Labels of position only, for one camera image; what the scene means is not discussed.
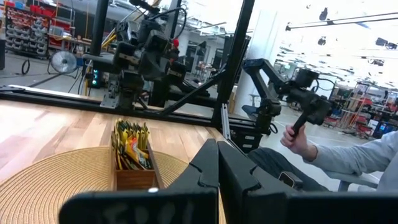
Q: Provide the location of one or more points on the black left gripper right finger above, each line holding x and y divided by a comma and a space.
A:
255, 199

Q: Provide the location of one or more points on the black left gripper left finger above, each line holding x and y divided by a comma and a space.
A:
186, 199

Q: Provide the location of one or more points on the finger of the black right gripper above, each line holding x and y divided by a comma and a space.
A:
146, 67
161, 68

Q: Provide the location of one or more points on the dark wooden tea box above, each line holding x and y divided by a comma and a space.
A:
133, 180

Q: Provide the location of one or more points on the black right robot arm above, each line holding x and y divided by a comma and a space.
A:
130, 87

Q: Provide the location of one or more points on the red cap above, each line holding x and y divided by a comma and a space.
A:
176, 42

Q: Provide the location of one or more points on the black pole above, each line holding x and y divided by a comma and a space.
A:
175, 18
99, 28

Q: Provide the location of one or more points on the black computer tower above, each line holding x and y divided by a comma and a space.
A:
94, 77

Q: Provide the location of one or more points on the black labelled base box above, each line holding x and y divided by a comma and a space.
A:
248, 140

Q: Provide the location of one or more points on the person's hand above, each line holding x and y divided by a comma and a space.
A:
295, 141

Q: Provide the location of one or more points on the grey floor fan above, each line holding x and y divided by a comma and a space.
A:
63, 62

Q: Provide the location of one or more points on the silver aluminium extrusion piece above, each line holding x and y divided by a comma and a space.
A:
226, 121

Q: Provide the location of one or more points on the white pillar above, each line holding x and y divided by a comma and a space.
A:
258, 62

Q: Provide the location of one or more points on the person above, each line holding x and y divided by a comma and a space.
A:
357, 155

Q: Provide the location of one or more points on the parts bin rack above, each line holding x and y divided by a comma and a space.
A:
28, 31

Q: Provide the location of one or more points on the round woven beige placemat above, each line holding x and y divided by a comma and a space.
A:
62, 186

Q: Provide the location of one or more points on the wooden storage rack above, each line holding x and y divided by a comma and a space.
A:
360, 109

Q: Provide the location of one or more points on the black aluminium rig frame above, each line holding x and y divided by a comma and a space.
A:
233, 62

